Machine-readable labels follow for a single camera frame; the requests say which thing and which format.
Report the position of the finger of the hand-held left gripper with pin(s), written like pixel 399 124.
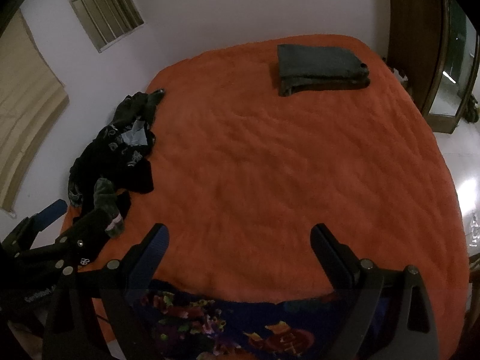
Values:
pixel 55 209
pixel 75 249

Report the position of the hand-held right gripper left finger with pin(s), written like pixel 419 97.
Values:
pixel 155 249

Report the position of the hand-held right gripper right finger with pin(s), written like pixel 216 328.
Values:
pixel 330 251

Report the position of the black patterned garment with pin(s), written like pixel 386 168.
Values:
pixel 108 157

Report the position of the orange blanket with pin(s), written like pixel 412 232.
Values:
pixel 281 176

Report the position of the blue floral printed bedsheet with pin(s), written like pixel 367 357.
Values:
pixel 225 326

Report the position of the clear plastic item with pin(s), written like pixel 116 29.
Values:
pixel 474 228

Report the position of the wooden chair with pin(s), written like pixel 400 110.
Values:
pixel 473 288

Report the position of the folded grey garment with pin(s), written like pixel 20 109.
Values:
pixel 318 63

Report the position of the small white item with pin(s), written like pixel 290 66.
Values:
pixel 399 75

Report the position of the dark bag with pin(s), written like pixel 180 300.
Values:
pixel 473 108

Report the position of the barred window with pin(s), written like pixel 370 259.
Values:
pixel 101 7

